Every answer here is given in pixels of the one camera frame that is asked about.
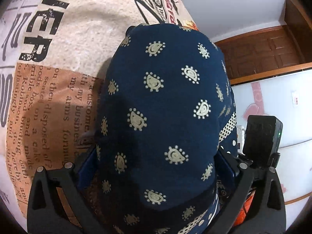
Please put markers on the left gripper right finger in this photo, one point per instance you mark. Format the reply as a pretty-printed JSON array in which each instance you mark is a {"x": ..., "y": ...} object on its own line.
[{"x": 256, "y": 203}]

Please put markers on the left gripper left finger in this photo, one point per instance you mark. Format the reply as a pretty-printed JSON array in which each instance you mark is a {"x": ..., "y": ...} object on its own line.
[{"x": 45, "y": 211}]

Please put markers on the navy patterned hooded garment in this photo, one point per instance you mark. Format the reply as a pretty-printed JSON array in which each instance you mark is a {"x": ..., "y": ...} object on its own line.
[{"x": 165, "y": 110}]

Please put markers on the brown wooden wardrobe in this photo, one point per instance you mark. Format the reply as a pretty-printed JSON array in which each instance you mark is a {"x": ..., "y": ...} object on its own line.
[{"x": 272, "y": 51}]

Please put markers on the newspaper print bed quilt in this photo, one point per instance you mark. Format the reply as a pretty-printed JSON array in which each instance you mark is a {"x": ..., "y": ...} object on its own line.
[{"x": 54, "y": 55}]

